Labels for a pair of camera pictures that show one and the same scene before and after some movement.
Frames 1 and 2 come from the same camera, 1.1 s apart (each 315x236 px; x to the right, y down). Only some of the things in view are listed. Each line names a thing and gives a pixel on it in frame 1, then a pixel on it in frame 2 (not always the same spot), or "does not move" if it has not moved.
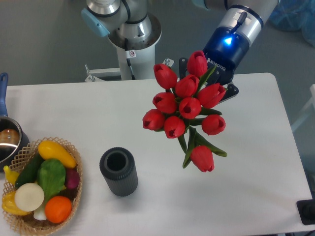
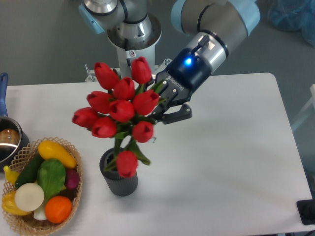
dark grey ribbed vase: (119, 168) does not move
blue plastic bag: (295, 14) does not move
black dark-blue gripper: (225, 48) to (175, 84)
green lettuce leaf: (51, 177) does not move
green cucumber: (28, 174) does not move
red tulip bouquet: (181, 110) to (121, 110)
